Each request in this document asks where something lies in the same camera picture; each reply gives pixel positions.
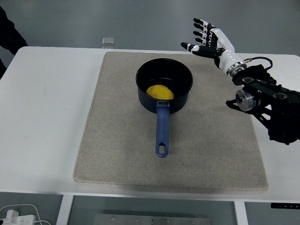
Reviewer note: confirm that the beige felt mat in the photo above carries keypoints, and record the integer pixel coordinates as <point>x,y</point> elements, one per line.
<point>117,152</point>

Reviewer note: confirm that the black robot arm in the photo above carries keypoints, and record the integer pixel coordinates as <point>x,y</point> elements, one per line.
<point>276,103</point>

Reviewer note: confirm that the yellow potato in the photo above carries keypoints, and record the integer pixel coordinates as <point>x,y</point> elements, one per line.
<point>160,92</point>

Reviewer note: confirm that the small clear plastic box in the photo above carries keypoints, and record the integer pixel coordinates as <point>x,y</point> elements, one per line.
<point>108,42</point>

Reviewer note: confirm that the person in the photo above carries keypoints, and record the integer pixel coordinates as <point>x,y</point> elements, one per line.
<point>8,35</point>

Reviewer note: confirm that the black table control panel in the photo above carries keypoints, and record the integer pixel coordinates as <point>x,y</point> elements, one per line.
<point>284,205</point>

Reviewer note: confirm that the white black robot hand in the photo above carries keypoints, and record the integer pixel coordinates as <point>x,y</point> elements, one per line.
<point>223,50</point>

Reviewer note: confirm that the white power strip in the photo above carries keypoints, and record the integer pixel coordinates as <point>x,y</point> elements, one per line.
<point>16,219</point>

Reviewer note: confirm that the grey metal plate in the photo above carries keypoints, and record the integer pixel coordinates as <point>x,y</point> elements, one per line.
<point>152,220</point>

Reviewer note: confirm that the white table leg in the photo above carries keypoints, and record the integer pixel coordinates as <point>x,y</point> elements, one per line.
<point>241,214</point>
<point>64,211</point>

